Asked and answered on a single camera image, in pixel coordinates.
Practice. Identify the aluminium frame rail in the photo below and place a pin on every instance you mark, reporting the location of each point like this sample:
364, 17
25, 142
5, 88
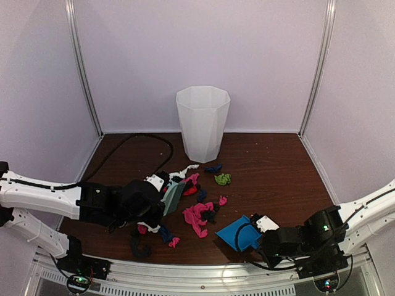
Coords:
327, 35
84, 82

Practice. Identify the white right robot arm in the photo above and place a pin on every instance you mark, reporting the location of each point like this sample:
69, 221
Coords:
329, 235

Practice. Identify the long white paper scrap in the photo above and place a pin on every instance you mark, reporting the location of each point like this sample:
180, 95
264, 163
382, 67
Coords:
182, 174

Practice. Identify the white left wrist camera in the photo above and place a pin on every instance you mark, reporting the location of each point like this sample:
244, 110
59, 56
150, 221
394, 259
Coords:
159, 181

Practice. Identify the translucent white waste bin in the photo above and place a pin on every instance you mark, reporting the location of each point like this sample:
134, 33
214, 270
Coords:
202, 112

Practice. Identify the mint green hand brush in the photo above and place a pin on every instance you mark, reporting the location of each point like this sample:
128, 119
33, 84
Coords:
172, 197

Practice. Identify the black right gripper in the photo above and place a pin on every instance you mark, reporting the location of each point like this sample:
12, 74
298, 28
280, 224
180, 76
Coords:
272, 261

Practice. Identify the blue plastic dustpan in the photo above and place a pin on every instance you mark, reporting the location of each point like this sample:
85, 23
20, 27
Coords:
240, 235

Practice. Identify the pink paper strip scrap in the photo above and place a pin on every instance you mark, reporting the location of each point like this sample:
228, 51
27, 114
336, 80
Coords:
193, 179

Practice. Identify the dark blue paper scrap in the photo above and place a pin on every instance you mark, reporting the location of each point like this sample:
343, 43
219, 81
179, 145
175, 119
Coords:
213, 169

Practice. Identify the aluminium left frame rail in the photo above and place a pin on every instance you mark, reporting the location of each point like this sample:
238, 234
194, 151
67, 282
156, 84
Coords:
84, 82

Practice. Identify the small pink paper ball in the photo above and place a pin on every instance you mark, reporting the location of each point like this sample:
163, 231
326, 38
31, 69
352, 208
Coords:
223, 201

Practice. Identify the green paper scrap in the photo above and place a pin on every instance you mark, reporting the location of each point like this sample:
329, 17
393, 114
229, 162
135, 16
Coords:
223, 179

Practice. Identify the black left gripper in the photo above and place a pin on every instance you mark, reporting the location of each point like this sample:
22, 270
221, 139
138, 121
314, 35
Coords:
154, 219

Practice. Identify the red paper scrap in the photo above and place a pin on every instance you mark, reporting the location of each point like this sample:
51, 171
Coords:
190, 191

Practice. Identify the large pink paper scrap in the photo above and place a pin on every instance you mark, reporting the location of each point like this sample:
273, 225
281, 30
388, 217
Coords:
193, 217

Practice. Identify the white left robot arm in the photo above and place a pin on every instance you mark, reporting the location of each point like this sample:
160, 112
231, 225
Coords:
84, 201

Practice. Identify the small pink scrap near front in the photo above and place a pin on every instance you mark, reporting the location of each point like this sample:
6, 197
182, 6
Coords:
174, 242

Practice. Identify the black curled paper scrap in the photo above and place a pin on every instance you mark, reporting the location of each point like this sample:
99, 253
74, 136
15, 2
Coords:
139, 250

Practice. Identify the black crumpled paper scrap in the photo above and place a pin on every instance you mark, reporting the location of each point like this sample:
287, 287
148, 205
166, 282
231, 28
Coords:
210, 215

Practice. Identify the aluminium right frame rail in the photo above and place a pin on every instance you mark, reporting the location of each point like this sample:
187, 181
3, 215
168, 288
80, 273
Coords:
327, 35

